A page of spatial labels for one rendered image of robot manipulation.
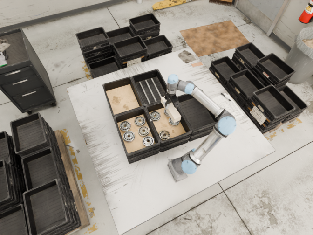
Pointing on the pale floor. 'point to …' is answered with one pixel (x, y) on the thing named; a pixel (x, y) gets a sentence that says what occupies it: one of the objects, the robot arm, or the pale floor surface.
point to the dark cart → (24, 74)
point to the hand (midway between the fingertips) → (170, 107)
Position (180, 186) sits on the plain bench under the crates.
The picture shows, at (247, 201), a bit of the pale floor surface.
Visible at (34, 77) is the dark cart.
